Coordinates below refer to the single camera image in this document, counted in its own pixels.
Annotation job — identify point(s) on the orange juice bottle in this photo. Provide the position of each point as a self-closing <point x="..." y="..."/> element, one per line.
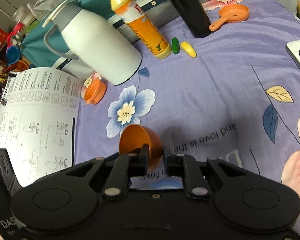
<point x="132" y="15"/>

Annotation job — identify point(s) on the white instruction sheet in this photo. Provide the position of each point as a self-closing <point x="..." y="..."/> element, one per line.
<point x="38" y="122"/>

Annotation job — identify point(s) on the orange toy pot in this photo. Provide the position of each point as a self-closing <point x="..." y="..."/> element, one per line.
<point x="95" y="92"/>

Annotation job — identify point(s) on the clear plastic bag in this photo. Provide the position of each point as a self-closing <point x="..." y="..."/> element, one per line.
<point x="37" y="11"/>

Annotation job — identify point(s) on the orange toy frying pan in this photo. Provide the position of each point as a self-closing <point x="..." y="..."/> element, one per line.
<point x="229" y="14"/>

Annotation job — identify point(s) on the purple floral cloth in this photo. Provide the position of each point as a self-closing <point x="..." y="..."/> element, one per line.
<point x="237" y="100"/>

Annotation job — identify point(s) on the green toy cucumber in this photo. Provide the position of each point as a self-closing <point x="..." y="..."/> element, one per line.
<point x="175" y="45"/>

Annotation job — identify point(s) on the white thermos jug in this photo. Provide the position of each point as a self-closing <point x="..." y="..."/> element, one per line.
<point x="95" y="41"/>

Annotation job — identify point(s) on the yellow toy banana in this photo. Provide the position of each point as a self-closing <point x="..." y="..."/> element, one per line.
<point x="185" y="46"/>

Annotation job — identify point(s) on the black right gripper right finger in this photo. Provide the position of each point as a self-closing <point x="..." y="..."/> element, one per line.
<point x="188" y="169"/>

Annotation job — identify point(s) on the orange toy bowl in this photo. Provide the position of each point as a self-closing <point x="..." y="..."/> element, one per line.
<point x="134" y="136"/>

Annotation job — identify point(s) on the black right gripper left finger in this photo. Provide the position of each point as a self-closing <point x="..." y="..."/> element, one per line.
<point x="122" y="168"/>

